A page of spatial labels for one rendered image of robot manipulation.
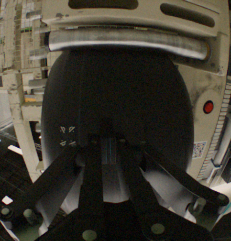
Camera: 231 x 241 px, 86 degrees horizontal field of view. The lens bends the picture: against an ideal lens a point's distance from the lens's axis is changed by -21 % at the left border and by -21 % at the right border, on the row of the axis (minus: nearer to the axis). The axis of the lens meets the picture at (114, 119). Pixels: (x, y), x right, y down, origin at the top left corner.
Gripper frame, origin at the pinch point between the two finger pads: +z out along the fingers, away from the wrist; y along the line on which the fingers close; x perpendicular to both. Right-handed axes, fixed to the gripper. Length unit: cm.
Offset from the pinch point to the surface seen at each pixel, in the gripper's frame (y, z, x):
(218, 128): 40.7, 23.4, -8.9
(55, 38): -9.0, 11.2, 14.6
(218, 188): 74, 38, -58
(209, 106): 32.1, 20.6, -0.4
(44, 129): -10.3, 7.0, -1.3
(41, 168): -43, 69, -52
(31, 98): -378, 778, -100
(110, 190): 0.5, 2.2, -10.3
